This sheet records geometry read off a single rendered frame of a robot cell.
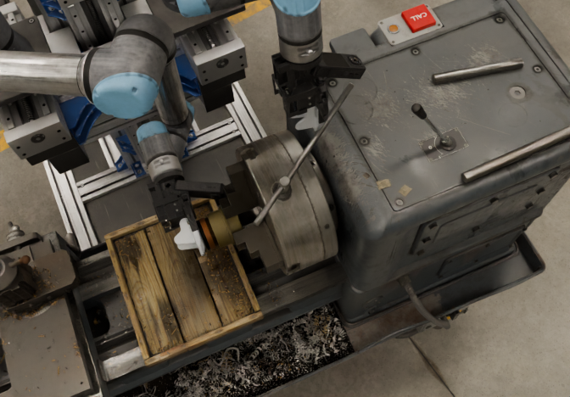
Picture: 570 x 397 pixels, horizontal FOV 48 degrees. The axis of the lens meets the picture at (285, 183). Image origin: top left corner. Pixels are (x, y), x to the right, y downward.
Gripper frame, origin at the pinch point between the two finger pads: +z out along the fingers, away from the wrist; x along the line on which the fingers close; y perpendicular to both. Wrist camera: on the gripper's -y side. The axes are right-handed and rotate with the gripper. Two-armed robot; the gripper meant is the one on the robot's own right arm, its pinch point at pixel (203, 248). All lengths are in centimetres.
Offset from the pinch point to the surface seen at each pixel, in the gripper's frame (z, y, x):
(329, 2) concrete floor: -141, -96, -108
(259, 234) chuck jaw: 2.3, -12.6, 1.7
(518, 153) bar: 13, -66, 19
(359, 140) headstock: -3.3, -38.6, 17.1
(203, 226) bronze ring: -3.8, -1.7, 3.5
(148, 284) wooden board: -4.5, 16.7, -19.6
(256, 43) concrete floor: -132, -54, -108
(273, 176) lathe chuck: -3.2, -19.0, 15.4
